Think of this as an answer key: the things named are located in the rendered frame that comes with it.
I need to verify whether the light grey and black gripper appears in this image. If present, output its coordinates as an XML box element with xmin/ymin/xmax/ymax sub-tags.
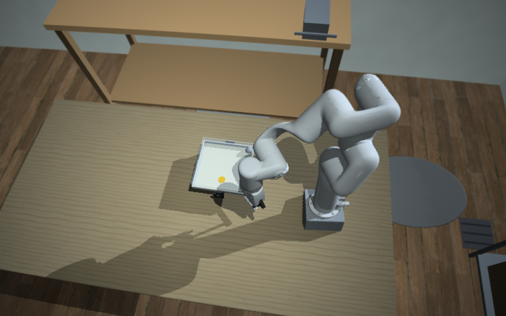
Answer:
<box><xmin>239</xmin><ymin>180</ymin><xmax>265</xmax><ymax>209</ymax></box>

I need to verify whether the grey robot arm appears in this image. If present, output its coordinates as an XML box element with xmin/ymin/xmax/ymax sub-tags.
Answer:
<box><xmin>238</xmin><ymin>74</ymin><xmax>401</xmax><ymax>219</ymax></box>

